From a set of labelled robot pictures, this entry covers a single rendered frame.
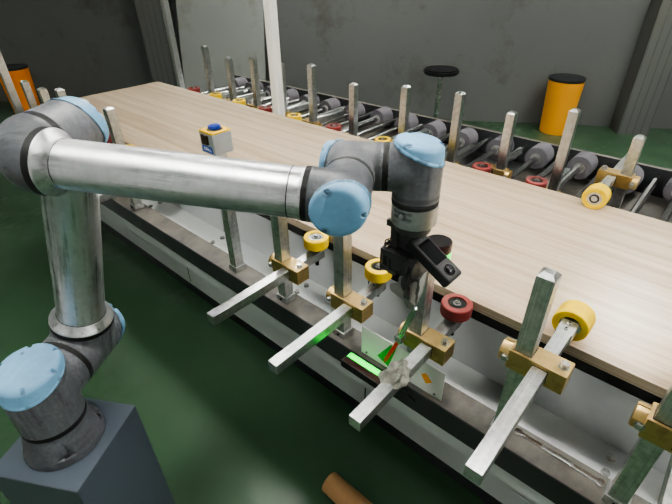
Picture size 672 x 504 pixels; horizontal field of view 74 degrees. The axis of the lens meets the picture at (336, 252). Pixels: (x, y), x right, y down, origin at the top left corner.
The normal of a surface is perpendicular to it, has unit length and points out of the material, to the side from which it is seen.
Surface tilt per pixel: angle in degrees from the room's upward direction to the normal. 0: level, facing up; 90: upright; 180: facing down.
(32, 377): 5
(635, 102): 90
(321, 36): 90
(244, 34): 79
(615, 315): 0
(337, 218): 90
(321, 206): 90
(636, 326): 0
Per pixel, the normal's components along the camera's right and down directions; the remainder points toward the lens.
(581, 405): -0.66, 0.42
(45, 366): -0.03, -0.78
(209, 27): -0.18, 0.38
